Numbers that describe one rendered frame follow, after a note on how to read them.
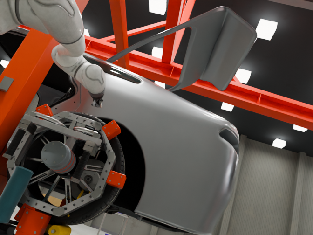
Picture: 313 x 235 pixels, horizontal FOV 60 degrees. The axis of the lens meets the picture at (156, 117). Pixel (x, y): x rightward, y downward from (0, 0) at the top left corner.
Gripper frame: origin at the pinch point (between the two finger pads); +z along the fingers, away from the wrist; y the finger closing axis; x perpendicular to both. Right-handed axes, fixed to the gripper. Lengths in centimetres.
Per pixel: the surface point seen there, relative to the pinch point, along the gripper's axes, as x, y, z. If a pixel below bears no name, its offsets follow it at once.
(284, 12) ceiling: -271, 504, 368
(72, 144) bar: 5.8, -27.0, 2.3
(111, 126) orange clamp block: -11.2, -10.3, 0.9
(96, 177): -8, -36, 52
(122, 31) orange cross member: 31, 134, 123
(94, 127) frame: -2.1, -13.8, 1.7
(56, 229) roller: -4, -70, 0
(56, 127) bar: 11.9, -24.4, -16.6
